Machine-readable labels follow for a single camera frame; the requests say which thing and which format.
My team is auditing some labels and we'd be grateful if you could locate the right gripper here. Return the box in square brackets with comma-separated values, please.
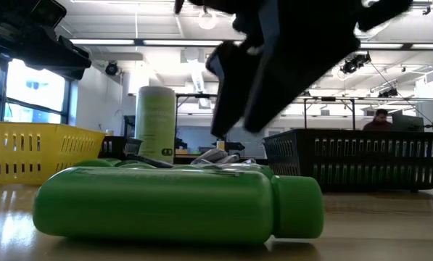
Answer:
[174, 0, 413, 141]

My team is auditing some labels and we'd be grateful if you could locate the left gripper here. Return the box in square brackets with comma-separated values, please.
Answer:
[0, 0, 93, 80]

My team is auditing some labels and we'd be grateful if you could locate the green travel bottle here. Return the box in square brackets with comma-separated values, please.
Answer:
[32, 166, 325, 247]
[73, 158, 112, 168]
[114, 161, 158, 170]
[172, 163, 276, 181]

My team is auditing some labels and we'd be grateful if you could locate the round black ceiling lamp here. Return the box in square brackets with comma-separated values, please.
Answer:
[104, 61, 120, 77]

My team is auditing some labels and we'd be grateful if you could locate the dark grey deodorant stick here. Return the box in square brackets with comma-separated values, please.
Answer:
[215, 154, 242, 165]

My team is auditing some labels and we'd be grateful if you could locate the overhead light bar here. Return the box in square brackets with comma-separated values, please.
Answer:
[69, 37, 433, 51]

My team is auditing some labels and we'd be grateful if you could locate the yellow slotted plastic basket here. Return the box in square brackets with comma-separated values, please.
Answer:
[0, 121, 107, 186]

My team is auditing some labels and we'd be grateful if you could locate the black slotted plastic basket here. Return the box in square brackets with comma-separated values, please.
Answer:
[99, 136, 144, 160]
[263, 128, 433, 193]

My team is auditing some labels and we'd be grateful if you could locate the green white wipes canister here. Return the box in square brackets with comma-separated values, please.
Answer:
[134, 86, 176, 164]

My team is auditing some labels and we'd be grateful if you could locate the person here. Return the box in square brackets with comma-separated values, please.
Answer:
[363, 107, 397, 132]

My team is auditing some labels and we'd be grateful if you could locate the dark computer monitor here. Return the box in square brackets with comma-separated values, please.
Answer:
[391, 114, 426, 133]

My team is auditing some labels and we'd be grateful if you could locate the black workstation frame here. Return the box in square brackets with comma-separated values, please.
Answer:
[174, 93, 230, 148]
[302, 96, 357, 131]

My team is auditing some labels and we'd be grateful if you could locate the white ring lamp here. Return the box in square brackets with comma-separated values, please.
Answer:
[197, 10, 218, 30]

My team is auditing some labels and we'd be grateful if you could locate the black camera cluster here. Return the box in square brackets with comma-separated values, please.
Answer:
[377, 87, 399, 99]
[339, 52, 372, 75]

